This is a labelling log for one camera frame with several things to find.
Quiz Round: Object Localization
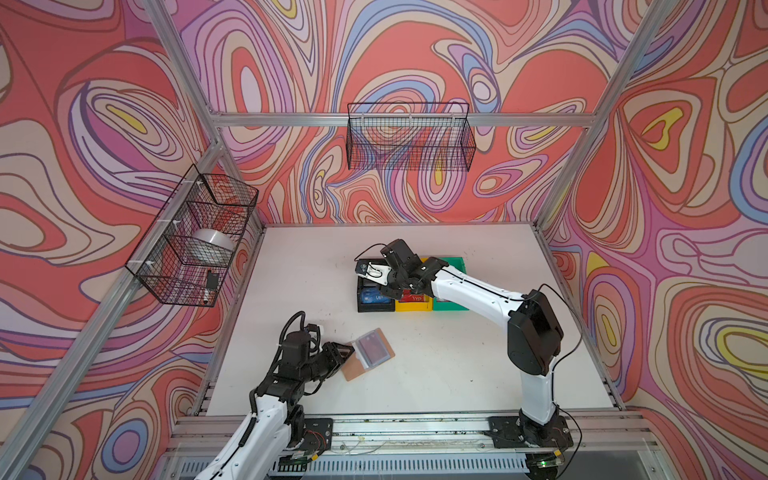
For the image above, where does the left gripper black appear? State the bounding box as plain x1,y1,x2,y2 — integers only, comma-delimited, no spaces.
295,342,353,385

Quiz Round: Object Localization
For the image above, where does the tan leather card holder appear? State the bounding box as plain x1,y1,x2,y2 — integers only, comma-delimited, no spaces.
341,328,396,382

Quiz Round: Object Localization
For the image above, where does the blue VIP credit card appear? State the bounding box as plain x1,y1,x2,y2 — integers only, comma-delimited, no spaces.
360,288,391,305

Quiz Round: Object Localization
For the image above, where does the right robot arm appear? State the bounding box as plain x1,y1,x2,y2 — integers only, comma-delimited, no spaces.
355,239,574,450

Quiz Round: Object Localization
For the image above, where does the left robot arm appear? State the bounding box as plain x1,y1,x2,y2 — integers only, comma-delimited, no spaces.
196,311,355,479

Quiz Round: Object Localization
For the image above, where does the red card lower yellow bin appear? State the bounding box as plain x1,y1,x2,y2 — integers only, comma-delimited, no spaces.
400,290,428,303

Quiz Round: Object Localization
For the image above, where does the yellow storage bin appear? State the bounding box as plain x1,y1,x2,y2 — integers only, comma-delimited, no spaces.
395,289,433,313

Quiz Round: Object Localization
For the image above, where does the black storage bin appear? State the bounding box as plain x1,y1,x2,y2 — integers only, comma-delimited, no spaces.
356,276,395,313

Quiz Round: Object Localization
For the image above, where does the green storage bin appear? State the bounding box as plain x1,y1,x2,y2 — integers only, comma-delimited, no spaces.
432,256,468,313

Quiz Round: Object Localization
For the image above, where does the small black device in basket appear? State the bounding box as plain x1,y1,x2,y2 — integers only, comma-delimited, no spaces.
205,270,220,295

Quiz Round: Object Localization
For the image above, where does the grey tape roll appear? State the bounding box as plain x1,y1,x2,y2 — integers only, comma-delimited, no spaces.
187,228,235,266

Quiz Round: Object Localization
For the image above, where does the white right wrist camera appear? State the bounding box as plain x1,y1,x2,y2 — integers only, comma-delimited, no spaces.
355,260,391,286

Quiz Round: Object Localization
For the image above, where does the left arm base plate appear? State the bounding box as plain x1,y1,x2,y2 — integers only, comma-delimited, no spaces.
287,417,334,454

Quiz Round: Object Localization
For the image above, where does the back wall wire basket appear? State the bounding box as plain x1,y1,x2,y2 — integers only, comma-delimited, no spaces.
346,100,477,172

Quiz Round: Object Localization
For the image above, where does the wall wire basket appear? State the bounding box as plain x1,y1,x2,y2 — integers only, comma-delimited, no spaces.
346,100,477,172
125,165,259,308

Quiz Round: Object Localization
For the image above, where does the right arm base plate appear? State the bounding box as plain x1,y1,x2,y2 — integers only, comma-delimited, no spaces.
483,414,574,450

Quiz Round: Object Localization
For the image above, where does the left wall wire basket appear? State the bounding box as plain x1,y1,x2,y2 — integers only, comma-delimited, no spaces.
125,165,259,308

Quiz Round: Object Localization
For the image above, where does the aluminium front rail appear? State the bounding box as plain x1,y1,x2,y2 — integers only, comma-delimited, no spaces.
166,410,661,457

